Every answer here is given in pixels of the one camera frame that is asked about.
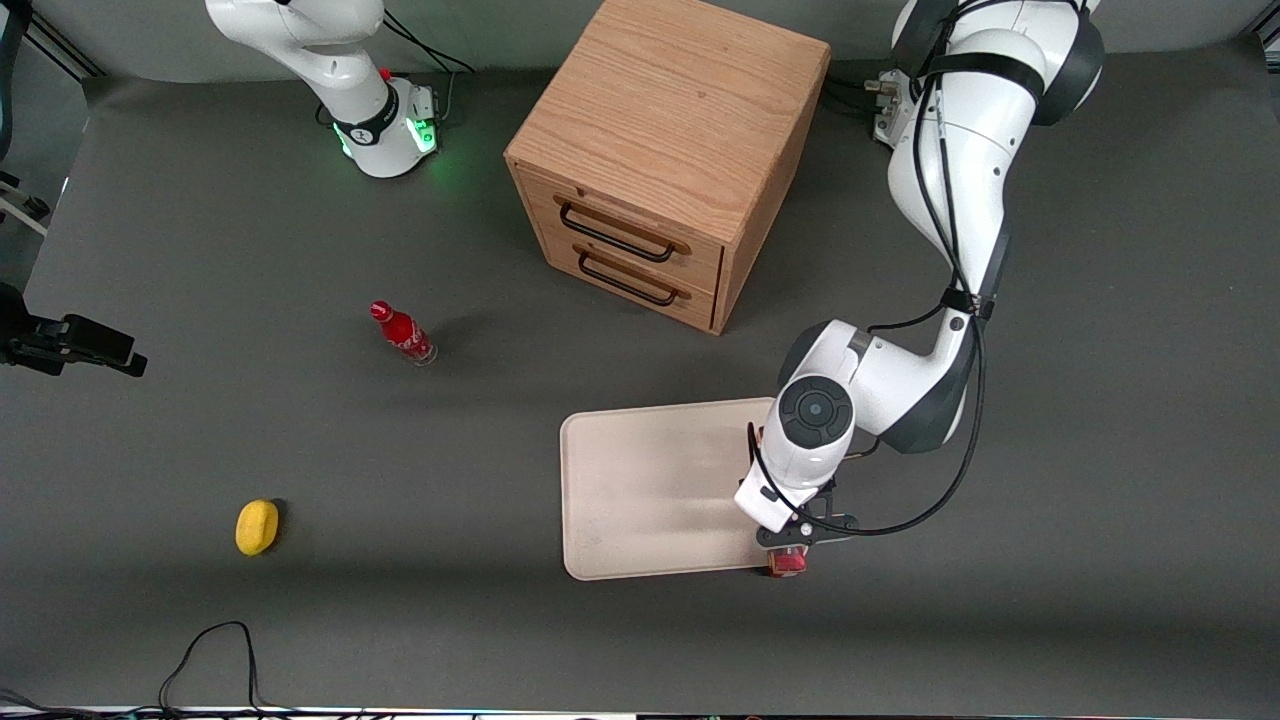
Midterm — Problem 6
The black looped cable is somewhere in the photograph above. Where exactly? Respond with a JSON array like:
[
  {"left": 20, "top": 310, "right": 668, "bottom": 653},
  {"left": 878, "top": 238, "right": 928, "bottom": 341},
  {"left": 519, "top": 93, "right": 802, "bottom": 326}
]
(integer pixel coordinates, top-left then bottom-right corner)
[{"left": 158, "top": 621, "right": 263, "bottom": 715}]

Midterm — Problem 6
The wooden drawer front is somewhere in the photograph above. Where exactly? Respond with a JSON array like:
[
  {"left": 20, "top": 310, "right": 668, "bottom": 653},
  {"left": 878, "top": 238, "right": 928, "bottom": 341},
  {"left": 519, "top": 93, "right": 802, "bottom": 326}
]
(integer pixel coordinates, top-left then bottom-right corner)
[
  {"left": 540, "top": 225, "right": 720, "bottom": 332},
  {"left": 515, "top": 165, "right": 725, "bottom": 293}
]

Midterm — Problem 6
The yellow lemon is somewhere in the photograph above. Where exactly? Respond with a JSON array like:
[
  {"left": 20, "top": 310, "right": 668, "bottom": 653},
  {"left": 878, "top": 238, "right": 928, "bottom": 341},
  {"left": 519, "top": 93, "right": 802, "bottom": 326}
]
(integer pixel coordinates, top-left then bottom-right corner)
[{"left": 235, "top": 499, "right": 281, "bottom": 557}]

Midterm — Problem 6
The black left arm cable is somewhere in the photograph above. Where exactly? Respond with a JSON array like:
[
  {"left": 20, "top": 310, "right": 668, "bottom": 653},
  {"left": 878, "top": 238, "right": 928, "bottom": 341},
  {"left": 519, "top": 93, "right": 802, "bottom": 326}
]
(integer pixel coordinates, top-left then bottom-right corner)
[{"left": 745, "top": 0, "right": 1013, "bottom": 539}]

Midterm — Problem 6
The grey table mat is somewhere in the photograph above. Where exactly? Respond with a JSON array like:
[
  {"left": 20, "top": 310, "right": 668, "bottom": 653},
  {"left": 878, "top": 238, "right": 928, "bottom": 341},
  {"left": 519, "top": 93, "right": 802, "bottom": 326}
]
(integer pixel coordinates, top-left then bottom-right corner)
[{"left": 0, "top": 38, "right": 1280, "bottom": 717}]

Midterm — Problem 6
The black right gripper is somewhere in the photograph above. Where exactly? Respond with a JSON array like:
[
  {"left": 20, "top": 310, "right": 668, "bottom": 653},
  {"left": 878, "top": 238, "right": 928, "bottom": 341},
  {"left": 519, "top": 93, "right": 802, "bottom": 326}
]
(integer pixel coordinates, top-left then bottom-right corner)
[{"left": 0, "top": 283, "right": 149, "bottom": 379}]

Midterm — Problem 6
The black base cable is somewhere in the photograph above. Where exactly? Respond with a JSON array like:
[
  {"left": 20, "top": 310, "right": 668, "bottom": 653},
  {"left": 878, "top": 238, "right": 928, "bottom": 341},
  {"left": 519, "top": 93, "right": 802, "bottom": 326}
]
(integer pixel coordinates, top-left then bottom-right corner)
[
  {"left": 828, "top": 60, "right": 901, "bottom": 113},
  {"left": 382, "top": 10, "right": 477, "bottom": 127}
]

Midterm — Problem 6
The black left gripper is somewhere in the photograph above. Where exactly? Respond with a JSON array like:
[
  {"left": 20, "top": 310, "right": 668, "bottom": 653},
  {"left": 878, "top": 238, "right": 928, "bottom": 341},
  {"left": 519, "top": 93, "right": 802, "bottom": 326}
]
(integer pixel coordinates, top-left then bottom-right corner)
[{"left": 755, "top": 480, "right": 861, "bottom": 574}]

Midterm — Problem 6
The white stand with black knob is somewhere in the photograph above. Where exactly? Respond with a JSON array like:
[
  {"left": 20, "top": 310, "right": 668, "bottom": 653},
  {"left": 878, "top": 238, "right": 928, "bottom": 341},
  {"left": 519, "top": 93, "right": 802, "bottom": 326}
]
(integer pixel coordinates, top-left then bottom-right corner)
[{"left": 0, "top": 170, "right": 51, "bottom": 237}]

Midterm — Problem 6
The red cola bottle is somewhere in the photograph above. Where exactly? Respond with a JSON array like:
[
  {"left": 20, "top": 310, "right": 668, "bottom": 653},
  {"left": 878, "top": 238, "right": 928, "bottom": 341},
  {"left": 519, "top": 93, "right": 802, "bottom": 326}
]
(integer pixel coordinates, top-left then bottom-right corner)
[{"left": 369, "top": 300, "right": 439, "bottom": 367}]

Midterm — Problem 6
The black metal drawer handle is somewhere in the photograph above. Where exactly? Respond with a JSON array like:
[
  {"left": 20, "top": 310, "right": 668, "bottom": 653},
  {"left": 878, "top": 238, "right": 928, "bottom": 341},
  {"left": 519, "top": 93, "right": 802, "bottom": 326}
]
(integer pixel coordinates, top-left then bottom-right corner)
[
  {"left": 557, "top": 197, "right": 692, "bottom": 265},
  {"left": 575, "top": 245, "right": 692, "bottom": 308}
]

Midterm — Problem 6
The beige plastic tray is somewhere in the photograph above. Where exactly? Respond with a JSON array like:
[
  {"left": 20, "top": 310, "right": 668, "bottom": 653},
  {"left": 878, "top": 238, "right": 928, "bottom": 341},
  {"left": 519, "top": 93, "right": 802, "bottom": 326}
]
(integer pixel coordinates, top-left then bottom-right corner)
[{"left": 559, "top": 397, "right": 853, "bottom": 582}]

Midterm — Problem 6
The wooden two-drawer cabinet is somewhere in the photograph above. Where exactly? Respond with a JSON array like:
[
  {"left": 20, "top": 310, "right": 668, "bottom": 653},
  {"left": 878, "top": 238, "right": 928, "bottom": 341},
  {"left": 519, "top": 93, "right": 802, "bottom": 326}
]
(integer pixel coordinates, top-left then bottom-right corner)
[{"left": 504, "top": 0, "right": 833, "bottom": 336}]

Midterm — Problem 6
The black frame rail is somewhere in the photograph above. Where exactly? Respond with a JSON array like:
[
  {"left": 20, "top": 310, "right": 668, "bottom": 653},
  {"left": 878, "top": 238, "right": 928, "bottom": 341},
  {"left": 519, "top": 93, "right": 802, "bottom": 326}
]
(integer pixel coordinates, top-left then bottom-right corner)
[{"left": 22, "top": 12, "right": 107, "bottom": 81}]

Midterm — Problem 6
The black left base cable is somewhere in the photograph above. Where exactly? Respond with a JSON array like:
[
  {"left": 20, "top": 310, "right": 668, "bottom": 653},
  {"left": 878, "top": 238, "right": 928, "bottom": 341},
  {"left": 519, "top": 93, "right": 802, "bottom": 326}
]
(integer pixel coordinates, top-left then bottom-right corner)
[{"left": 828, "top": 60, "right": 901, "bottom": 113}]

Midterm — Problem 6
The black right base cable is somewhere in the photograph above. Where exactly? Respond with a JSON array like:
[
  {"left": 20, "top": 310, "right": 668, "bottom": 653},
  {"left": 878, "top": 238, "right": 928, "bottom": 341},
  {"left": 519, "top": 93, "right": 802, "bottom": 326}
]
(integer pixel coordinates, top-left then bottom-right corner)
[{"left": 382, "top": 10, "right": 477, "bottom": 127}]

